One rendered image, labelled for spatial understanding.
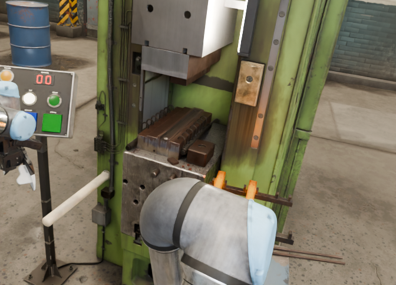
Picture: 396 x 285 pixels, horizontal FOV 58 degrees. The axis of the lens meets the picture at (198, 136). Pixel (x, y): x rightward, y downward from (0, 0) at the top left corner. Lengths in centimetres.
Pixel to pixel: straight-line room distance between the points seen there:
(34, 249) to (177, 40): 163
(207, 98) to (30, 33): 433
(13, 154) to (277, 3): 103
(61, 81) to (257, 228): 124
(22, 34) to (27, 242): 394
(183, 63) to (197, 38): 11
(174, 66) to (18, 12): 466
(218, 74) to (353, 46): 567
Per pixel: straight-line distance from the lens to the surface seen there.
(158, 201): 59
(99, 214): 205
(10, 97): 118
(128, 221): 175
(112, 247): 223
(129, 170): 159
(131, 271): 197
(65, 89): 161
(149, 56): 143
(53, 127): 159
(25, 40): 595
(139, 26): 143
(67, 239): 251
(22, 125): 102
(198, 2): 133
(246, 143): 154
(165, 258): 70
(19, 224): 269
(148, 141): 155
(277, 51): 141
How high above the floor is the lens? 166
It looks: 25 degrees down
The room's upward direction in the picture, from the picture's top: 8 degrees clockwise
